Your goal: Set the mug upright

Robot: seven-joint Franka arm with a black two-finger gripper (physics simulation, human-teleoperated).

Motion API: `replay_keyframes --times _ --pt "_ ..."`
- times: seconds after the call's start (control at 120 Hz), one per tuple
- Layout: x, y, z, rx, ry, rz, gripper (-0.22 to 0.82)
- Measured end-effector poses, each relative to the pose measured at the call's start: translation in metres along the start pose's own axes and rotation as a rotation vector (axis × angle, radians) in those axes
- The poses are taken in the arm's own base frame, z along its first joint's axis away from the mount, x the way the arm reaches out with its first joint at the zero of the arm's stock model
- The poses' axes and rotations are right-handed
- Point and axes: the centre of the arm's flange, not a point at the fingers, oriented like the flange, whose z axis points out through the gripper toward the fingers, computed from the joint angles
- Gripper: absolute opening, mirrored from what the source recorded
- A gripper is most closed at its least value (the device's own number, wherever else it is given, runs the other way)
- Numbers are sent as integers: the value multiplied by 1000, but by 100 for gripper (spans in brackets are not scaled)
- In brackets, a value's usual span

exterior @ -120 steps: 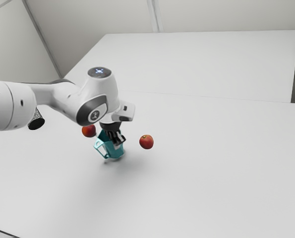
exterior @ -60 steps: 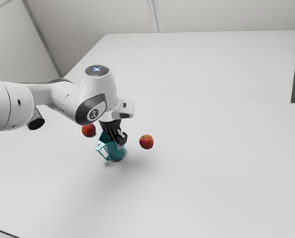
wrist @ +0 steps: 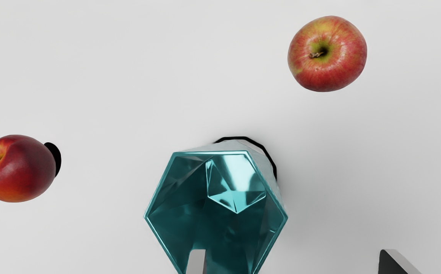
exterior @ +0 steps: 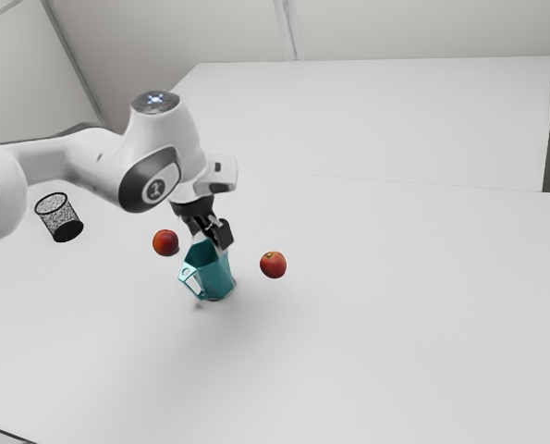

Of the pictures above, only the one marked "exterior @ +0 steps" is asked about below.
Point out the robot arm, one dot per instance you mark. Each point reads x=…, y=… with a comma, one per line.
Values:
x=163, y=134

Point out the red apple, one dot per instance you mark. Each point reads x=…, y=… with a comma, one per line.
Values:
x=165, y=242
x=272, y=264

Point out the teal faceted mug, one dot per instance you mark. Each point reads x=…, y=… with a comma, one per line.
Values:
x=212, y=273

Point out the black mesh pen holder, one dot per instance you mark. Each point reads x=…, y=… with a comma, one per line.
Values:
x=58, y=217

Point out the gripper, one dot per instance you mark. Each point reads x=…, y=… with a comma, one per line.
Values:
x=193, y=209

